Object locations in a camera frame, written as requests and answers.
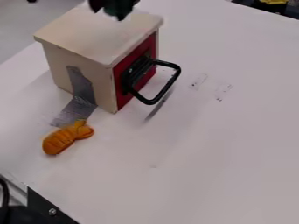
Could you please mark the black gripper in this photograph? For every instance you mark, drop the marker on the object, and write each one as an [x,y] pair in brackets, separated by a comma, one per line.
[95,5]

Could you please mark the green toy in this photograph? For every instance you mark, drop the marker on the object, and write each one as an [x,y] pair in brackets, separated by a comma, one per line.
[118,8]

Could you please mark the cream wooden cabinet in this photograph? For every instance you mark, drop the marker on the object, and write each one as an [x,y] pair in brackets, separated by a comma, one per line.
[91,40]

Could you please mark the grey tape strip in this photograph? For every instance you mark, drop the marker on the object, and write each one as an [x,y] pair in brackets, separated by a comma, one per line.
[78,102]

